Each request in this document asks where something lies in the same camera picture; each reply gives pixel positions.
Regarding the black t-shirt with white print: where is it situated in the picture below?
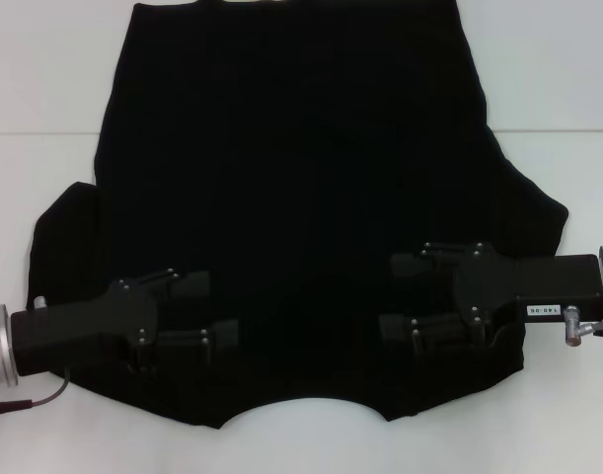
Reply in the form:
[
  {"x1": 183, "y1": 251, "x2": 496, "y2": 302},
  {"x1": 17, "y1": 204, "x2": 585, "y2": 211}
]
[{"x1": 27, "y1": 0, "x2": 570, "y2": 432}]

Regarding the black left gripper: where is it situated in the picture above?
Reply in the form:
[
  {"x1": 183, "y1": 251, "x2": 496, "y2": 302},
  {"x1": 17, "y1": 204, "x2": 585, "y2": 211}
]
[{"x1": 8, "y1": 268, "x2": 242, "y2": 380}]

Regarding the right arm cable with plug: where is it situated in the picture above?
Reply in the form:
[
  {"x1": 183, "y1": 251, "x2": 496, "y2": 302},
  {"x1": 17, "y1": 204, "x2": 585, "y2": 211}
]
[{"x1": 563, "y1": 304, "x2": 603, "y2": 350}]

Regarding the left arm cable with plug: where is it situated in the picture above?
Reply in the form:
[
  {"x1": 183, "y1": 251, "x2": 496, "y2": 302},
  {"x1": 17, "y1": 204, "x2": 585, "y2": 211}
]
[{"x1": 0, "y1": 367, "x2": 74, "y2": 412}]

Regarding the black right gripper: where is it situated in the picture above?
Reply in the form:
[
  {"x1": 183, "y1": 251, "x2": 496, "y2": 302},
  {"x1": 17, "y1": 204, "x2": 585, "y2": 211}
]
[{"x1": 378, "y1": 240, "x2": 603, "y2": 356}]

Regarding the arm cable with plug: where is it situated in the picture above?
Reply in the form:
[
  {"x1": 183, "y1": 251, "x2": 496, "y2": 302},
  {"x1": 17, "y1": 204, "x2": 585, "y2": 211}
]
[
  {"x1": 563, "y1": 304, "x2": 603, "y2": 350},
  {"x1": 0, "y1": 367, "x2": 74, "y2": 412}
]

